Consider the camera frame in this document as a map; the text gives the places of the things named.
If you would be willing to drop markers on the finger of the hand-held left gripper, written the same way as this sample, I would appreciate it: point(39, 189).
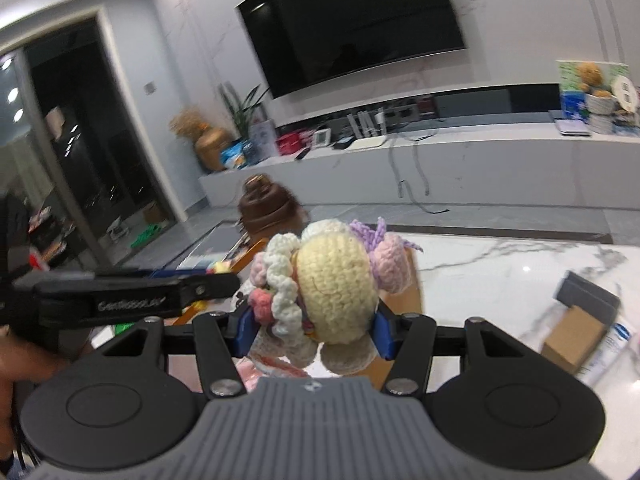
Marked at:
point(210, 287)
point(175, 273)

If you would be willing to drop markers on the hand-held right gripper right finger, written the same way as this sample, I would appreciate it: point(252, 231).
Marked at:
point(382, 332)

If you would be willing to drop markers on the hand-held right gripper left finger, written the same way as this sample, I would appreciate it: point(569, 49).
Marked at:
point(246, 335)

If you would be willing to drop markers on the orange storage box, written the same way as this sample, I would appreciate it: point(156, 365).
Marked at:
point(407, 280)

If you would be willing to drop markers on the crochet bunny doll with flowers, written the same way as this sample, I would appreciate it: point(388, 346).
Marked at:
point(330, 280)

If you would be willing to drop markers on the small white lotion tube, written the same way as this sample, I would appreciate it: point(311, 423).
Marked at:
point(607, 355)

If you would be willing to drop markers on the white marble desktop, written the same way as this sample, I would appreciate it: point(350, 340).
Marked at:
point(500, 285)

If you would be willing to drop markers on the person's left hand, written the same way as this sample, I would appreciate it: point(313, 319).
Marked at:
point(30, 360)

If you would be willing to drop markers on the pink pouch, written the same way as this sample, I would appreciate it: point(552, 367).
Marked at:
point(246, 372)

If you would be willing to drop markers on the green stretchy band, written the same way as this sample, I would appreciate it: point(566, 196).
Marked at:
point(147, 235)

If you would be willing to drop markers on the open cardboard carton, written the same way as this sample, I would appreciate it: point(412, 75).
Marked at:
point(152, 212)

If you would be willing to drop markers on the brown water bottle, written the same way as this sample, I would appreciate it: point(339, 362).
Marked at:
point(265, 205)

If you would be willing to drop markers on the blue snack bag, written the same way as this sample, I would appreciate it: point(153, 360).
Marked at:
point(235, 155)

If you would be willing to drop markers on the gold vase with dried flowers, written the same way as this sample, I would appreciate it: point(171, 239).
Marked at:
point(212, 145)

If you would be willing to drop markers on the black remote control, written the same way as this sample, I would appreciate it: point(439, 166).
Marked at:
point(301, 154)

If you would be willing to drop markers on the red box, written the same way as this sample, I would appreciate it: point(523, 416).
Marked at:
point(290, 142)

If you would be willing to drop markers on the dark glass sliding door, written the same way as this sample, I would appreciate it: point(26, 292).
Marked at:
point(75, 135)

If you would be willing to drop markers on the green leafy houseplant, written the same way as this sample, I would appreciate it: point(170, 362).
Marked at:
point(245, 105)

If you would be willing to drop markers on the white marble TV cabinet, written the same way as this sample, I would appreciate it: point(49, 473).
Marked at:
point(475, 170)

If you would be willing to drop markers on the brown cardboard box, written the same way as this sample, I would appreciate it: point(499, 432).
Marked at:
point(572, 337)

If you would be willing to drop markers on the white router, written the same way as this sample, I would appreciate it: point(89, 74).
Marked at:
point(367, 137)

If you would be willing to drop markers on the grey laptop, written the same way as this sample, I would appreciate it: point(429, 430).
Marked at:
point(570, 126)

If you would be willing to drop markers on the black television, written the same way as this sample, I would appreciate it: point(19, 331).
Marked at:
point(355, 20)

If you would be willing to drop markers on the teddy bear picture box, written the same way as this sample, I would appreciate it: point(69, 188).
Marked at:
point(567, 85)

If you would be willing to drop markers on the brown teddy bear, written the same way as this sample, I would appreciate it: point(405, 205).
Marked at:
point(592, 77)

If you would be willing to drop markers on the white round paper fan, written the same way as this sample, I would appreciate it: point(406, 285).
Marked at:
point(625, 90)

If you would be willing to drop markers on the white picture frame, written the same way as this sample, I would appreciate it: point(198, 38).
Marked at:
point(262, 140)

